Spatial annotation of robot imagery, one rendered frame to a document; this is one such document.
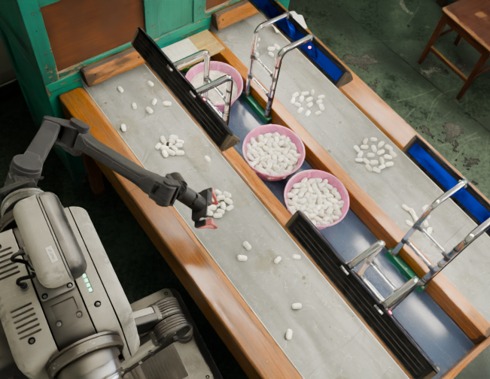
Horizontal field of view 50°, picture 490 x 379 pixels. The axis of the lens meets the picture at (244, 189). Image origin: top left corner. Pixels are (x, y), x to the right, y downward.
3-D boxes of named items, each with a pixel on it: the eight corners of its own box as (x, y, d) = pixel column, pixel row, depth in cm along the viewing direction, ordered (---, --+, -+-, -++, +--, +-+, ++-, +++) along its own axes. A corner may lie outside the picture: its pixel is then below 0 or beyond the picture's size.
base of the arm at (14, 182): (16, 228, 135) (-2, 192, 127) (10, 210, 140) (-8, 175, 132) (49, 215, 138) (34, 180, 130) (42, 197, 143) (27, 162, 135)
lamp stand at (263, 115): (266, 126, 241) (281, 54, 203) (240, 97, 248) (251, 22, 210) (298, 109, 248) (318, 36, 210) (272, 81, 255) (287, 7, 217)
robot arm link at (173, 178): (156, 206, 170) (166, 183, 167) (144, 186, 178) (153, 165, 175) (188, 209, 178) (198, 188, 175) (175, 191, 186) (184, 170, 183)
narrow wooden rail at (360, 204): (473, 347, 199) (487, 338, 189) (200, 49, 264) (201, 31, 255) (482, 338, 201) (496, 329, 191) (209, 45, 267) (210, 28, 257)
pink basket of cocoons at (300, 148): (281, 198, 222) (285, 186, 213) (228, 168, 227) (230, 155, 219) (311, 156, 235) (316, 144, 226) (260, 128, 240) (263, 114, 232)
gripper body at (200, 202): (194, 222, 181) (181, 213, 176) (196, 196, 187) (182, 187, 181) (209, 217, 178) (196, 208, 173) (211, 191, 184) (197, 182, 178)
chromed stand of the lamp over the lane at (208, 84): (193, 166, 226) (195, 96, 188) (168, 134, 233) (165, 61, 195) (229, 147, 233) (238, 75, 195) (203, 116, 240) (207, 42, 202)
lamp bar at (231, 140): (222, 153, 186) (223, 140, 180) (130, 44, 209) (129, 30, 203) (240, 143, 189) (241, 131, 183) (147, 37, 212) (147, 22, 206)
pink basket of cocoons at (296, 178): (308, 249, 211) (313, 238, 203) (267, 201, 220) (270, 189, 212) (356, 216, 221) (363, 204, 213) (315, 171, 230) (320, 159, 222)
